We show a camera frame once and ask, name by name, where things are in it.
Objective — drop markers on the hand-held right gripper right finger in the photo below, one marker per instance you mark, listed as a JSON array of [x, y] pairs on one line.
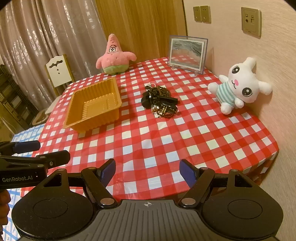
[[186, 173]]

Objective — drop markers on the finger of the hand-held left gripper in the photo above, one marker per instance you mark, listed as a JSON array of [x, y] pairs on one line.
[[27, 146], [57, 158]]

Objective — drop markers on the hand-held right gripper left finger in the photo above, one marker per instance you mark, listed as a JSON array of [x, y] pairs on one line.
[[108, 172]]

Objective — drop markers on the yellow plastic tray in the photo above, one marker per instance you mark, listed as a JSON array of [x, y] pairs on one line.
[[97, 102]]

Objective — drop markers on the black wristwatch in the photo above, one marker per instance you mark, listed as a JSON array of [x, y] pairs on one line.
[[145, 100]]

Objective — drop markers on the person's left hand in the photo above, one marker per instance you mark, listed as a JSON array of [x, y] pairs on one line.
[[3, 208]]

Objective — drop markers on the blue checked bedsheet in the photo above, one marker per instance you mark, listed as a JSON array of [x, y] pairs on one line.
[[27, 134]]

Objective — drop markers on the woven basket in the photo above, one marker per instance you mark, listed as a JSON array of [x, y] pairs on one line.
[[39, 118]]

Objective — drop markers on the red checkered tablecloth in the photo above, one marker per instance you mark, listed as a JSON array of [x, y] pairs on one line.
[[161, 139]]

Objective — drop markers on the dark folding rack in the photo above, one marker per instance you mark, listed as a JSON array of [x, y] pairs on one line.
[[13, 99]]

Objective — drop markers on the cream wooden chair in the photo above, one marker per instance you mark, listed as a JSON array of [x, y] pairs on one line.
[[59, 69]]

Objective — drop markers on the white bunny plush toy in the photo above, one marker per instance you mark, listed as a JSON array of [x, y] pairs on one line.
[[240, 81]]

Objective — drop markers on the pink starfish plush toy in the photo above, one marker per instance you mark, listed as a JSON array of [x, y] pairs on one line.
[[114, 60]]

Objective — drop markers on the grey patterned curtain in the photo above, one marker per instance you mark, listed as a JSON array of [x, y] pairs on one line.
[[46, 34]]

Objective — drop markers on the framed sand picture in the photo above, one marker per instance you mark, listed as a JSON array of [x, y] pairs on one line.
[[187, 53]]

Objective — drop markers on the wooden door panel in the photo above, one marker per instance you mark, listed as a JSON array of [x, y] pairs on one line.
[[143, 27]]

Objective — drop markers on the beige wall outlet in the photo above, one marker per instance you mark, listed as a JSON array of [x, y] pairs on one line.
[[196, 13], [205, 14]]

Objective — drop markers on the beige wall socket panel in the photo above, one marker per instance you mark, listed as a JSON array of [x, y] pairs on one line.
[[251, 22]]

